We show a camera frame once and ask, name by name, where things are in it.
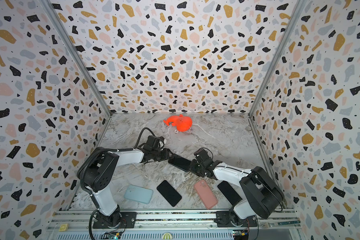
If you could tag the light blue phone case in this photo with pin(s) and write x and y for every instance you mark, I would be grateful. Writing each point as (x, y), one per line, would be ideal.
(138, 194)

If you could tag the pink phone case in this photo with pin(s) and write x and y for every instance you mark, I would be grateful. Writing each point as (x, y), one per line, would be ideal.
(205, 193)

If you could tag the black smartphone centre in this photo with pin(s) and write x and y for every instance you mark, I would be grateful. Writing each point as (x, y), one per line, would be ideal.
(169, 193)

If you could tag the black smartphone right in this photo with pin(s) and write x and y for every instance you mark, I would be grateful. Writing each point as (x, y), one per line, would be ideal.
(230, 194)

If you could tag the black smartphone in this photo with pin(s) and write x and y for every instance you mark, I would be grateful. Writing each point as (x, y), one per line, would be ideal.
(169, 193)
(230, 194)

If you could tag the red plush whale toy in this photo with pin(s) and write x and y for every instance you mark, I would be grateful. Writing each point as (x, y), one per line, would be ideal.
(182, 123)

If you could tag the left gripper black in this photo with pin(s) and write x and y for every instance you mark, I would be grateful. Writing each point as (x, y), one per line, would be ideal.
(165, 155)

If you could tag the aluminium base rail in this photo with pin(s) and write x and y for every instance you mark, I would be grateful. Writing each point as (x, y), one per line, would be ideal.
(174, 225)

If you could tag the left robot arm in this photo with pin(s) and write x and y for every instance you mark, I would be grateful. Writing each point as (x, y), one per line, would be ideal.
(96, 173)

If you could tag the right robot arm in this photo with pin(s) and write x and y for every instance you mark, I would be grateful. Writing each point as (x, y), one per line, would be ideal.
(263, 195)

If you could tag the black phone case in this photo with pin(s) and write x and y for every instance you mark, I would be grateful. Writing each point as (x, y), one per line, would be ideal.
(180, 163)

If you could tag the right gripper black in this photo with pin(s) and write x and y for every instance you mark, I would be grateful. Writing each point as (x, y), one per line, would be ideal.
(196, 165)

